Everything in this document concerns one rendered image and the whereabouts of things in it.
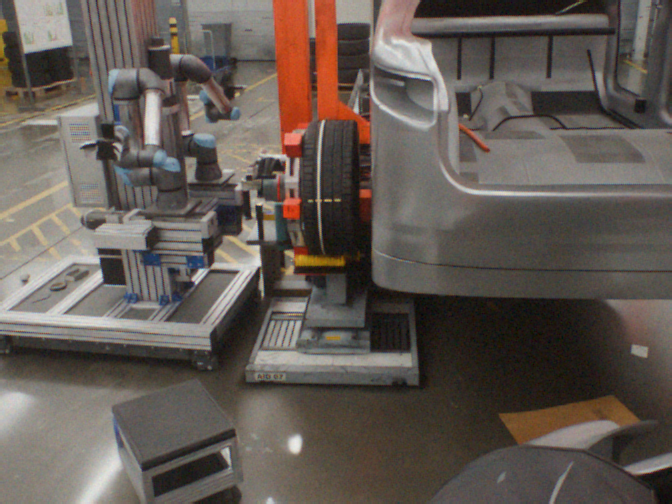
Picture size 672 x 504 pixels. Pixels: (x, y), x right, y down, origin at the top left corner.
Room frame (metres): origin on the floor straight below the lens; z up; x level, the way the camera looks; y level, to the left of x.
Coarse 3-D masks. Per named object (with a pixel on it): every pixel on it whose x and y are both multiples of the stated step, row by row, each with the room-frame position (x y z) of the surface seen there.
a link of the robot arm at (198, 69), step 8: (184, 56) 3.54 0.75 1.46; (192, 56) 3.55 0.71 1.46; (184, 64) 3.51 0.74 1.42; (192, 64) 3.51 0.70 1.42; (200, 64) 3.53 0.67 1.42; (184, 72) 3.51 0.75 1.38; (192, 72) 3.50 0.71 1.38; (200, 72) 3.52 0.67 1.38; (208, 72) 3.55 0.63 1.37; (200, 80) 3.53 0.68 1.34; (208, 80) 3.56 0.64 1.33; (208, 88) 3.59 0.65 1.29; (216, 88) 3.62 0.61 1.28; (216, 96) 3.63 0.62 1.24; (224, 96) 3.68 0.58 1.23; (216, 104) 3.67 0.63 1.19; (224, 104) 3.68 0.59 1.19; (224, 112) 3.71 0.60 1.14; (232, 112) 3.73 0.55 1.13; (240, 112) 3.78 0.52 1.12; (232, 120) 3.75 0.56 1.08
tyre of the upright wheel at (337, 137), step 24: (312, 120) 3.22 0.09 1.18; (336, 120) 3.21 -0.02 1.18; (312, 144) 2.97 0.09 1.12; (336, 144) 2.96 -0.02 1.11; (312, 168) 2.89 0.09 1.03; (336, 168) 2.88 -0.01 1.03; (312, 192) 2.85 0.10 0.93; (336, 192) 2.84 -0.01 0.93; (312, 216) 2.84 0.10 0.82; (336, 216) 2.83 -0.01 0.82; (312, 240) 2.88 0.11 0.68; (336, 240) 2.87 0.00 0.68
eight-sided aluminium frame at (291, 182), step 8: (304, 136) 3.20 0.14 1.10; (288, 160) 2.99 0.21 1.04; (296, 160) 2.98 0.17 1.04; (288, 168) 2.96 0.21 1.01; (296, 168) 2.95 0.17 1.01; (288, 176) 2.93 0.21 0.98; (296, 176) 2.92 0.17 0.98; (288, 184) 2.91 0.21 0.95; (296, 184) 2.90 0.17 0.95; (288, 192) 2.91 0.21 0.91; (296, 192) 2.90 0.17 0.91; (288, 224) 2.91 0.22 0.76; (296, 224) 2.90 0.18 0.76; (296, 232) 3.16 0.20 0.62; (304, 232) 3.16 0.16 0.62; (296, 240) 3.05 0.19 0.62; (304, 240) 3.03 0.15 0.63
